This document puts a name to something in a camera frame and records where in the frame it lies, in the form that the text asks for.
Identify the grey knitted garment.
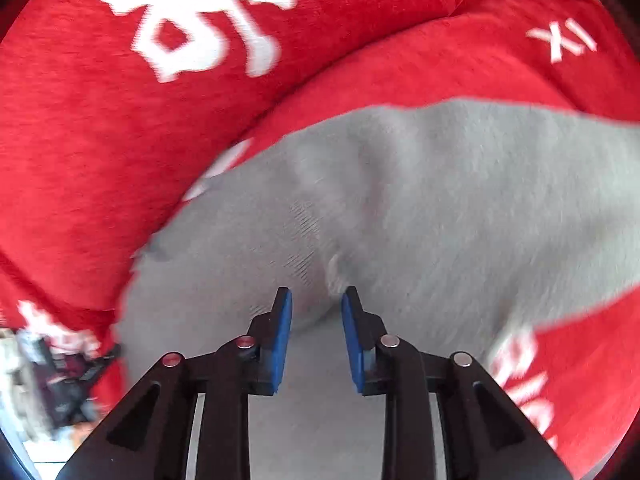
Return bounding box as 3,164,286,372
119,100,639,479

